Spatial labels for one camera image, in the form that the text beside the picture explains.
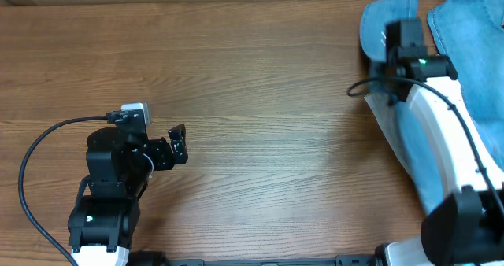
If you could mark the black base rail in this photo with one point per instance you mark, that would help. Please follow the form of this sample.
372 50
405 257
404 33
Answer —
151 258

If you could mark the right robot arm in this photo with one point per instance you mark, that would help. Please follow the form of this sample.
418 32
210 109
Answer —
467 227

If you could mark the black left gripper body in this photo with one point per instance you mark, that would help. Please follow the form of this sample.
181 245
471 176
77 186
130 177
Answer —
157 153

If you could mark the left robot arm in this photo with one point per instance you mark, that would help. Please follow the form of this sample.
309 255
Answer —
107 211

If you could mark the light blue denim jeans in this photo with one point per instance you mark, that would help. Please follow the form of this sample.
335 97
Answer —
470 33

